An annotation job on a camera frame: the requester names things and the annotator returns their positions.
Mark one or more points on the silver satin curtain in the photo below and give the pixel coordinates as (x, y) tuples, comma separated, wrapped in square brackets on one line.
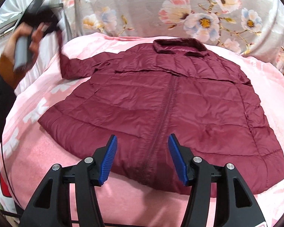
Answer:
[(54, 3)]

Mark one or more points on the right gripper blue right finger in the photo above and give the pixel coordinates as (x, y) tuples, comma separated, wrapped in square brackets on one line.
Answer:
[(235, 203)]

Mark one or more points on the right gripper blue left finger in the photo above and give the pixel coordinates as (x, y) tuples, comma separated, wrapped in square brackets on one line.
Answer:
[(50, 203)]

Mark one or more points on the pink fleece blanket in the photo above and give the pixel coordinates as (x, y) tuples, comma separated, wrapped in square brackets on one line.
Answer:
[(61, 170)]

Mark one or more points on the maroon quilted down jacket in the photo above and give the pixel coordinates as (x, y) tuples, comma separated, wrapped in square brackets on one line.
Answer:
[(165, 113)]

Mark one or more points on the person's left hand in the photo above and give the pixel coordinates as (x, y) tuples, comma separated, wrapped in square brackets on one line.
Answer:
[(25, 30)]

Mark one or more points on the grey floral bed sheet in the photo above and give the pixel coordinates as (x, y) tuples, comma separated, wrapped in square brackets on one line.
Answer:
[(247, 27)]

